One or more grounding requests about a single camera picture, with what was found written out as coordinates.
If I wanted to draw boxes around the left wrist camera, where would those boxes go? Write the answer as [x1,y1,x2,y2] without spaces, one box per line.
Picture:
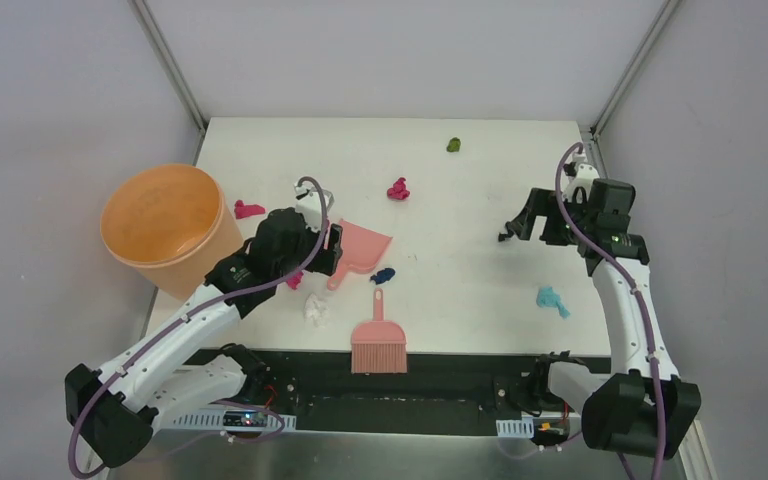
[294,186,334,233]

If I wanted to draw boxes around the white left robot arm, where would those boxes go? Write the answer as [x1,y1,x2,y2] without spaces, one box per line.
[64,205,342,479]

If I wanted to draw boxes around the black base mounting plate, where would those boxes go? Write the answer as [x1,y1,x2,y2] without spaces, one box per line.
[178,347,614,439]

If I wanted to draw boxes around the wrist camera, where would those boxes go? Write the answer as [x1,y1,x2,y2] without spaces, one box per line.
[294,186,334,233]
[562,154,601,197]

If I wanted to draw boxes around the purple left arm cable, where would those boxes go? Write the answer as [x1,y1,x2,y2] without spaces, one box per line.
[67,176,330,480]

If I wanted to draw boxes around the light blue paper scrap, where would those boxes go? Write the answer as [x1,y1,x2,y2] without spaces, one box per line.
[535,286,571,319]

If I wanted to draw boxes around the pink hand brush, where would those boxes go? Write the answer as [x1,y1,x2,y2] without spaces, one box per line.
[350,288,408,375]

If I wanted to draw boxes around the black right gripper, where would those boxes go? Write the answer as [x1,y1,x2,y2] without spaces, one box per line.
[509,187,595,246]

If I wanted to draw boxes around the green paper scrap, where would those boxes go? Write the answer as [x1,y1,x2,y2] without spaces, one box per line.
[446,137,462,153]

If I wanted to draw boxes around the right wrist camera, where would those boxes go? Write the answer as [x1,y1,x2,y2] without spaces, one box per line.
[562,154,601,197]

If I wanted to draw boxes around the magenta paper scrap by bucket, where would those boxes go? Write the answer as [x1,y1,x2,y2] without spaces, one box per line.
[233,200,266,220]

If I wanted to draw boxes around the dark blue paper scrap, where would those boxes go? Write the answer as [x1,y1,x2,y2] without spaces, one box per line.
[370,267,396,285]

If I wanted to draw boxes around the white paper scrap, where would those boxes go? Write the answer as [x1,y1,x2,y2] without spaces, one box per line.
[303,294,329,328]

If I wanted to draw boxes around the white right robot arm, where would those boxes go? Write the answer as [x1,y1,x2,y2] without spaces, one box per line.
[498,179,701,460]

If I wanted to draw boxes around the magenta paper scrap small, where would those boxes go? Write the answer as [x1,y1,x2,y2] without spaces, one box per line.
[285,270,304,290]

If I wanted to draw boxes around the orange plastic bucket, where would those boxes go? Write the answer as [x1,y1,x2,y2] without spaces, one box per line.
[100,164,243,300]

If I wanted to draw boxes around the magenta paper scrap centre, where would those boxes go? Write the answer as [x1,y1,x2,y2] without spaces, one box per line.
[386,177,411,201]

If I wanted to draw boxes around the pink plastic dustpan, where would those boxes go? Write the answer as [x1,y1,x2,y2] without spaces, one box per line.
[326,219,393,291]

